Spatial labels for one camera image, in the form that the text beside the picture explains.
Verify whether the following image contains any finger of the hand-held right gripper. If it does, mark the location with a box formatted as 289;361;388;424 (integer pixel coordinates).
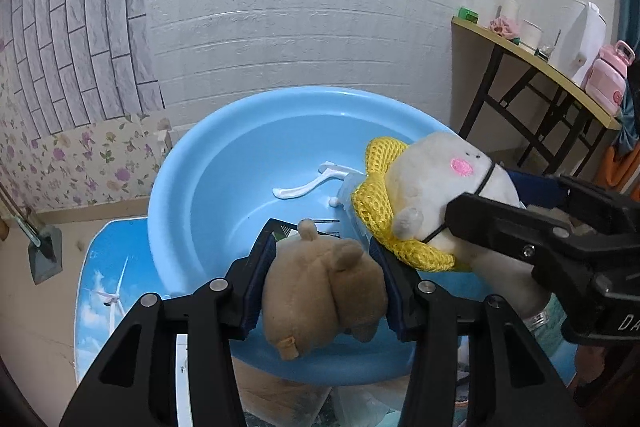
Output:
445;192;601;269
505;169;640;230

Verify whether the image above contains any grey dustpan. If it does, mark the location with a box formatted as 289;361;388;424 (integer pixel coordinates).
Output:
27;224;63;285

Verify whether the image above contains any pink insulated lunch jug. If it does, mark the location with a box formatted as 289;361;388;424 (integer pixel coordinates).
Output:
585;40;636;116

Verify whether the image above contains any white plastic hook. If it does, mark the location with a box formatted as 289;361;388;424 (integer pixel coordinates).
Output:
272;162;363;200

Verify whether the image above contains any light blue plastic basin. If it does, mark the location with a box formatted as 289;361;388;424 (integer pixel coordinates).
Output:
148;87;471;380

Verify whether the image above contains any small black box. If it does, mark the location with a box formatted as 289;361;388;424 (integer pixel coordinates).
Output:
260;218;341;248

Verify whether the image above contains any white electric kettle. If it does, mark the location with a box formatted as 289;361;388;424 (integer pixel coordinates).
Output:
555;1;608;88

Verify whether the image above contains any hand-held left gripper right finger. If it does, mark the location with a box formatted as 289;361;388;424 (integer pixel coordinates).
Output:
370;241;588;427

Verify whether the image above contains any brown plush toy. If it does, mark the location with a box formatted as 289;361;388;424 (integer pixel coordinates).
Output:
262;219;388;362

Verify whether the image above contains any white paper cup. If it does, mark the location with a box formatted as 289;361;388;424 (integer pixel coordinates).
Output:
520;21;543;52

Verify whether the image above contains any pink scrunchie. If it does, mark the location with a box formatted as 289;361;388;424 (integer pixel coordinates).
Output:
489;16;521;38

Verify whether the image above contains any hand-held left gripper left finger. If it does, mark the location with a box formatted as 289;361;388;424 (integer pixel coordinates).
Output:
60;229;278;427

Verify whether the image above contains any folding table with yellow top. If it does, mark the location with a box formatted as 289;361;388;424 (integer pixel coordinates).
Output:
451;17;623;188

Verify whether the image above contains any white and yellow plush toy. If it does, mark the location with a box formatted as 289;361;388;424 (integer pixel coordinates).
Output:
350;132;551;318

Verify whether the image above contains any orange cloth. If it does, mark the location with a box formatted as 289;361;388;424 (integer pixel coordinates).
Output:
600;144;640;192

